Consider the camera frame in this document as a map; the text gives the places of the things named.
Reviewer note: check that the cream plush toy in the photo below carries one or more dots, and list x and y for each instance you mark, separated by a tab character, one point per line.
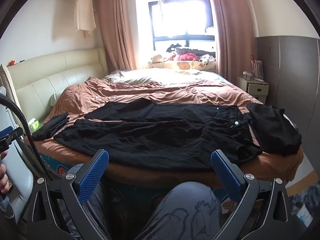
156	58

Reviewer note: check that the black and white plush toy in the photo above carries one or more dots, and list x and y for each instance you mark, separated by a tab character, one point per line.
175	47

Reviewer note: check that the pale green pillow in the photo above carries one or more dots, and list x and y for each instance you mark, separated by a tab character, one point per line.
54	98

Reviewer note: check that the folded black elastic-waist pants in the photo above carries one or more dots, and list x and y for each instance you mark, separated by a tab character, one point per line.
47	130

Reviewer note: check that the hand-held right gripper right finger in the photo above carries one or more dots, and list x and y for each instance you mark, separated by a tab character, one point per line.
226	177

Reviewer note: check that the pink curtain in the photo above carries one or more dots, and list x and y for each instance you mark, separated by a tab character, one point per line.
230	30
115	30

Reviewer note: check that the green tissue pack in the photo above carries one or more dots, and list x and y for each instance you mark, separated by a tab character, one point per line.
33	124

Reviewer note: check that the grey wardrobe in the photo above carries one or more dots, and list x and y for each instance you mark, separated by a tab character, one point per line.
287	80

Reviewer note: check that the red plush toy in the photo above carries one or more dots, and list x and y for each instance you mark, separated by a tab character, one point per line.
186	57

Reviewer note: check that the person's left hand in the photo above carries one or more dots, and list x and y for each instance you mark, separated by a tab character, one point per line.
3	180

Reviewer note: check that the person's leg in patterned trousers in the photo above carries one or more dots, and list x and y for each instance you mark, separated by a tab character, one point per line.
180	212

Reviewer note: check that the bear print cushion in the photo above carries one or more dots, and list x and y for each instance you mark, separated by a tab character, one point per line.
185	65

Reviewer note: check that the cream nightstand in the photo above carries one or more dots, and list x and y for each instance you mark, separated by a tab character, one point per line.
252	88

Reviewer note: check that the crumpled black garment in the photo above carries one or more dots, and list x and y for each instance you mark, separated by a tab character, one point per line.
275	130

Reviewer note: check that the striped bag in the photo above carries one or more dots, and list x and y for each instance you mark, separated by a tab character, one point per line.
257	70

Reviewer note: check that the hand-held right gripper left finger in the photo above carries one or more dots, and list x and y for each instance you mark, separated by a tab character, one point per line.
92	177

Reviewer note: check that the window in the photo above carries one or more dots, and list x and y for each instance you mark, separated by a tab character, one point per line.
180	12

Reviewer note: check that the brown blanket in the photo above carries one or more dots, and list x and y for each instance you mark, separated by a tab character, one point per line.
175	92

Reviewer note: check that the white bed sheet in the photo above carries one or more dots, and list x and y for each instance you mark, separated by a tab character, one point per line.
155	76

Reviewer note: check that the cartoon print bed cover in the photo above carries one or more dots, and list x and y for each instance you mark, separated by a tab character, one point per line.
56	166

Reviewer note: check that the cream padded headboard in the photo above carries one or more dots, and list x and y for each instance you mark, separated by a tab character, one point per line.
50	80

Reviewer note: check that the cream hanging cloth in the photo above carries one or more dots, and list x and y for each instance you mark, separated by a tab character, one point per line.
85	12

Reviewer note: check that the grey fluffy rug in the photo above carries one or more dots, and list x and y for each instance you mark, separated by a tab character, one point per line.
302	200

